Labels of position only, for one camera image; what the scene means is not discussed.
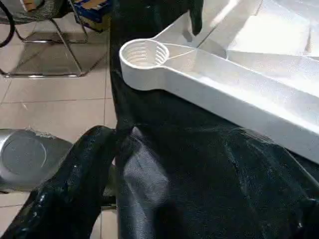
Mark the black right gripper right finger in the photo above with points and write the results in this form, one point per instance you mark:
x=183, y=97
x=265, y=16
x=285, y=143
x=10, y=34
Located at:
x=279, y=186

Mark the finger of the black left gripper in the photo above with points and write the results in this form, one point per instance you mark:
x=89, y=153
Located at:
x=195, y=17

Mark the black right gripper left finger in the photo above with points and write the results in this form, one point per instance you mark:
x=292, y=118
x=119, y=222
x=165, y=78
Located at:
x=69, y=184

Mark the white plastic table top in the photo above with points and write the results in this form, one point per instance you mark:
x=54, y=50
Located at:
x=249, y=74

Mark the blue and brown cardboard box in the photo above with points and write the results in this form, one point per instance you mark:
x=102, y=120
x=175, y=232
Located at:
x=92, y=12

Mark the black glossy mat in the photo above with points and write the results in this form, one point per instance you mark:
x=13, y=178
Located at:
x=174, y=149

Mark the chrome metal chair frame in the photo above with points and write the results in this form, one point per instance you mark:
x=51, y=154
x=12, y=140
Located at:
x=62, y=44

